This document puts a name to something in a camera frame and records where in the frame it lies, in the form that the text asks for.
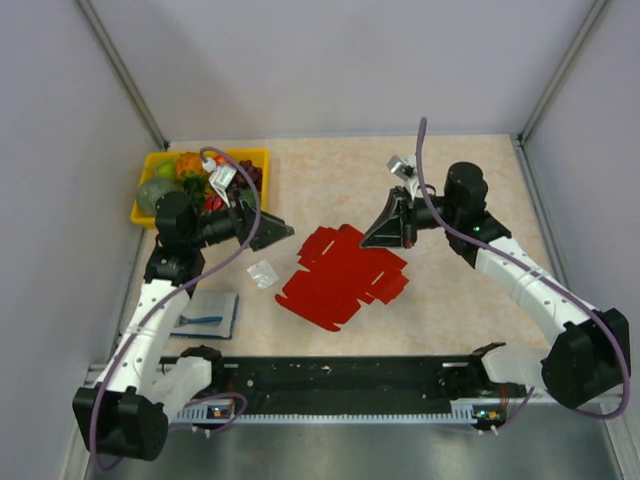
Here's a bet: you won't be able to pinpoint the grey cable duct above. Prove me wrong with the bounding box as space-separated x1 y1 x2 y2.
171 401 506 427

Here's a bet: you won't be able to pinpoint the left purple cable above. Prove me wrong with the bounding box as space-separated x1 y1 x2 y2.
92 146 263 473

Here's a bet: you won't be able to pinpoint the red apple bottom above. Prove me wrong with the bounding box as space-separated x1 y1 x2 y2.
204 194 227 212

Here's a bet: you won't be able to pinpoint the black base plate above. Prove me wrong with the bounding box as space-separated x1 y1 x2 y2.
159 354 531 416

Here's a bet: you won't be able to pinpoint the red apple top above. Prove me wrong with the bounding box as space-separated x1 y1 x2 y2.
214 155 232 167

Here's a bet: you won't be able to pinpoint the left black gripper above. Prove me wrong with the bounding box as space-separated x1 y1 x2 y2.
186 187 293 251

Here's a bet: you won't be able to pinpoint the purple grapes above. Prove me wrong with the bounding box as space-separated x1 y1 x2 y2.
234 160 263 191

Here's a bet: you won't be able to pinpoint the green melon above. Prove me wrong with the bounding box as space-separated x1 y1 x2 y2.
136 177 181 217

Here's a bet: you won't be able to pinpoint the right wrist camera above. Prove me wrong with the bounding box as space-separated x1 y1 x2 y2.
387 154 420 199

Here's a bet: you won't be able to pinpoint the small clear plastic bag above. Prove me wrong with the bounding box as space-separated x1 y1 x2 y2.
247 260 279 289

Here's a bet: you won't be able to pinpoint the orange pineapple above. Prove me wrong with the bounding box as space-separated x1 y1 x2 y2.
175 152 207 178

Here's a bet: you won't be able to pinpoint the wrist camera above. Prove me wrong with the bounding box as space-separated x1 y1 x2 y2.
203 157 237 206
387 154 420 199

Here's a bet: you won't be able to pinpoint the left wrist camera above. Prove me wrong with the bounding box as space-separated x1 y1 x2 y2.
203 157 237 206

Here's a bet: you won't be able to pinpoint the yellow plastic tray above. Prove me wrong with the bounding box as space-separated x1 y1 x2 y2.
130 147 271 229

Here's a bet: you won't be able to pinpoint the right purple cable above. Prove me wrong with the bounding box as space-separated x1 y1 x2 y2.
416 117 632 436

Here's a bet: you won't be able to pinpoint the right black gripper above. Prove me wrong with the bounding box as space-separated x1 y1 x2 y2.
360 186 460 250

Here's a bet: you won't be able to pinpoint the purple cable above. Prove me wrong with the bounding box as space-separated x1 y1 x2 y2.
416 117 632 436
92 146 263 473

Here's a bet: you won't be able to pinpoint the red apple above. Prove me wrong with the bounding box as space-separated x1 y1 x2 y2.
214 155 232 167
204 194 227 212

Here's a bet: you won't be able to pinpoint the green apple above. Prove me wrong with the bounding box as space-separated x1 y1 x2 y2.
153 159 177 182

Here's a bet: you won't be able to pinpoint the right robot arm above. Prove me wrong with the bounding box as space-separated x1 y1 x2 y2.
360 156 631 409

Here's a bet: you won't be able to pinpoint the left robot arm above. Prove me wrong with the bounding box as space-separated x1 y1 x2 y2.
72 191 295 461

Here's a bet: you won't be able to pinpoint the red paper box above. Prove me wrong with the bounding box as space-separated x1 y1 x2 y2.
275 224 409 332

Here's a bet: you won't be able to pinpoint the blue razor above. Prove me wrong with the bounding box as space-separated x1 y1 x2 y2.
175 316 223 328

